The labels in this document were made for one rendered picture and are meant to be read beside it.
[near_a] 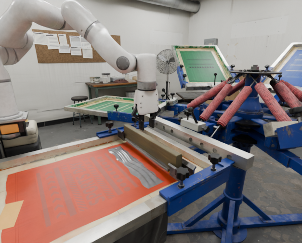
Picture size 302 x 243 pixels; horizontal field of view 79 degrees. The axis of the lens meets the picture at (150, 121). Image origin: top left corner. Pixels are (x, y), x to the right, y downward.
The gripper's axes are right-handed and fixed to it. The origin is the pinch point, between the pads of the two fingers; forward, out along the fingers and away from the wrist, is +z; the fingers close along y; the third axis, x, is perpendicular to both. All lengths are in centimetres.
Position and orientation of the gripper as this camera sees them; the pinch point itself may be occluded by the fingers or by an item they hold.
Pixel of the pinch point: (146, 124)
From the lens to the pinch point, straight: 79.2
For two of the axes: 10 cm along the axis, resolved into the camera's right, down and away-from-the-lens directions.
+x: 5.7, 2.7, -7.7
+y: -8.2, 1.8, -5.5
